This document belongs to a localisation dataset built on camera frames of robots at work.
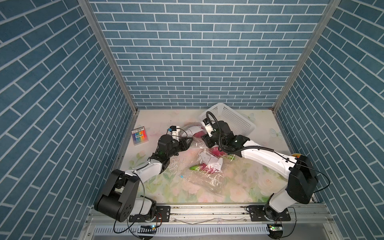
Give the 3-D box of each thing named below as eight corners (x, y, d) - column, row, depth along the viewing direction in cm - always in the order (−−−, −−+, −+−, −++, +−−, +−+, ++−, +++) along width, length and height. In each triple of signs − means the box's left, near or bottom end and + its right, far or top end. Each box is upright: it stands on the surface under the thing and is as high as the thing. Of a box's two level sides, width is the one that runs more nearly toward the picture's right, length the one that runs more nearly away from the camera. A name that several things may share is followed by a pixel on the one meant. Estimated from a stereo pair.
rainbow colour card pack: (134, 146, 101) (133, 144, 100) (131, 131, 109) (131, 129, 108) (149, 141, 104) (148, 139, 102) (145, 127, 112) (144, 125, 110)
